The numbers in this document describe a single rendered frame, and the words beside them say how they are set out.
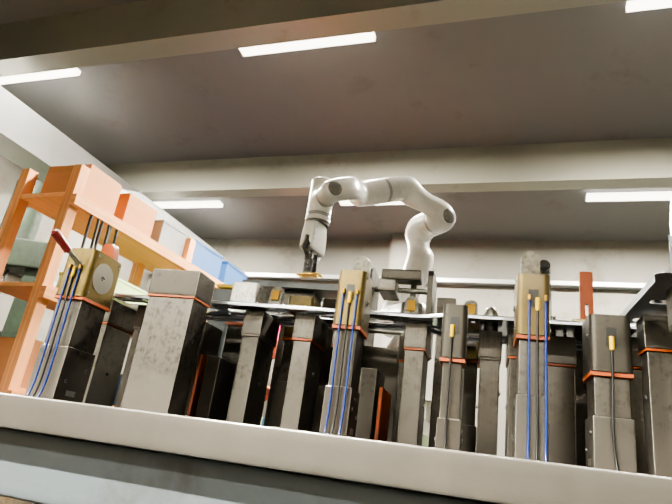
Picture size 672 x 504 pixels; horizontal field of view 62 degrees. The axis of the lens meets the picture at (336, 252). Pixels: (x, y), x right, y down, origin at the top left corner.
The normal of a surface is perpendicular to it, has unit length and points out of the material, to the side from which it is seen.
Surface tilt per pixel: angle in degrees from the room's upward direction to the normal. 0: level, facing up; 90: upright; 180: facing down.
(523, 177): 90
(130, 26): 90
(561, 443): 90
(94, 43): 90
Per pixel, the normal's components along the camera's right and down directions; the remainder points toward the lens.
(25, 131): 0.95, 0.01
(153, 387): -0.23, -0.37
